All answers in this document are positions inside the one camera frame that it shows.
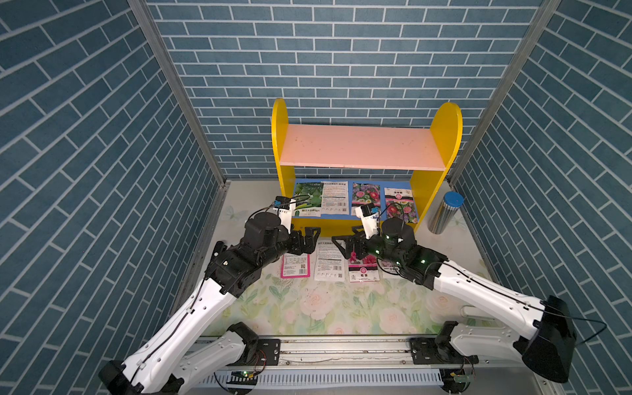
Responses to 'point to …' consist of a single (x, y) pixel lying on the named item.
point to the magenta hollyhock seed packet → (364, 270)
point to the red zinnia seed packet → (400, 202)
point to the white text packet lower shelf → (335, 197)
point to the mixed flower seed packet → (364, 193)
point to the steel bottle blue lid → (444, 212)
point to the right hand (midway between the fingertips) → (344, 234)
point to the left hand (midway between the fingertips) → (314, 229)
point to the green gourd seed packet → (309, 198)
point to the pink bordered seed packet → (295, 266)
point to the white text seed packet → (329, 262)
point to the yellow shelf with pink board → (345, 180)
